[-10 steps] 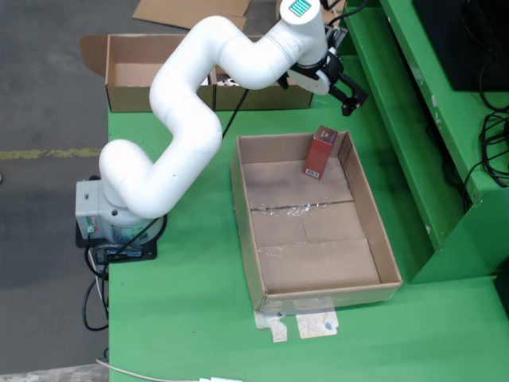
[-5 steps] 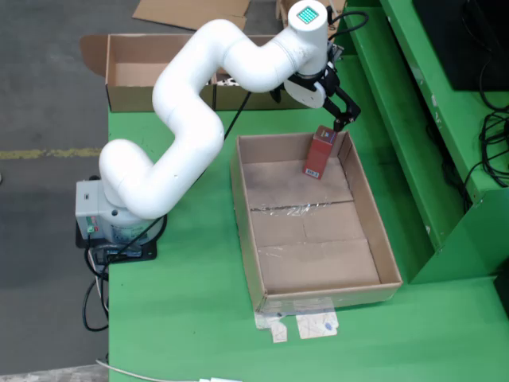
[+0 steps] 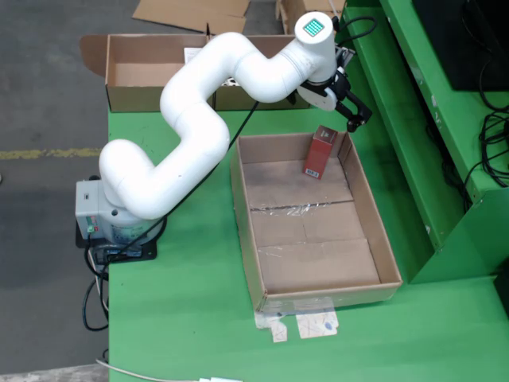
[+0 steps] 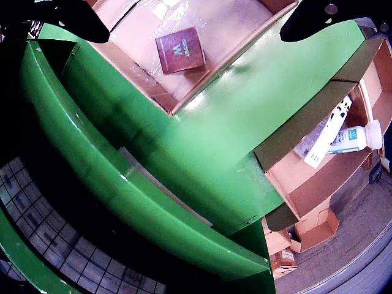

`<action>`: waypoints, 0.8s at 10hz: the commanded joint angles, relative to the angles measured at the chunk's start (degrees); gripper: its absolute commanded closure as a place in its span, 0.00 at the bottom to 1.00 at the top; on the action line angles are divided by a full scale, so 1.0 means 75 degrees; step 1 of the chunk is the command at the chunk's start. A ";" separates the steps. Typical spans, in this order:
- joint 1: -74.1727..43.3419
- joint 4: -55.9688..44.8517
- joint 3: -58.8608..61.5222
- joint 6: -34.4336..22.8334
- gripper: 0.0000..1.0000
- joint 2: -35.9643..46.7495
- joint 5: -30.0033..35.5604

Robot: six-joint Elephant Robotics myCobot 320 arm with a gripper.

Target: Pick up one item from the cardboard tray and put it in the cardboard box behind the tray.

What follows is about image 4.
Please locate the cardboard box BS print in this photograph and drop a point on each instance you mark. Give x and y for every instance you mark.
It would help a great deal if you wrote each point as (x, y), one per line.
(283, 263)

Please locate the small open cardboard box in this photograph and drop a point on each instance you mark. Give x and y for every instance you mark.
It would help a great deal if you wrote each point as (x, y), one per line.
(315, 232)

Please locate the white plastic bottle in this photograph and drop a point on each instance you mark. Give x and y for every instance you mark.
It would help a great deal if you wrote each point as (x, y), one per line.
(352, 137)

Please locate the white barcode carton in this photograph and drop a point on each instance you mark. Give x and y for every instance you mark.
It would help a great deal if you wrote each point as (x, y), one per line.
(324, 141)

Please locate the green metal shelf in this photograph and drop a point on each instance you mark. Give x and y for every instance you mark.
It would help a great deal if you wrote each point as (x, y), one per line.
(92, 153)

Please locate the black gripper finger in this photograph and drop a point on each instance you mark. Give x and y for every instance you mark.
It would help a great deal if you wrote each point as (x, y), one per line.
(76, 21)
(315, 18)

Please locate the shallow cardboard tray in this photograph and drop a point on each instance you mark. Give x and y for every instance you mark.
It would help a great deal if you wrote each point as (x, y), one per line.
(229, 18)

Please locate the red carton box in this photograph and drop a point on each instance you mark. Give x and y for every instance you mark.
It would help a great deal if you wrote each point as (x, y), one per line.
(180, 52)

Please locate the divided cardboard box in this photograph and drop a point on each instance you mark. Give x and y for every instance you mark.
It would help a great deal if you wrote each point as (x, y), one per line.
(306, 183)

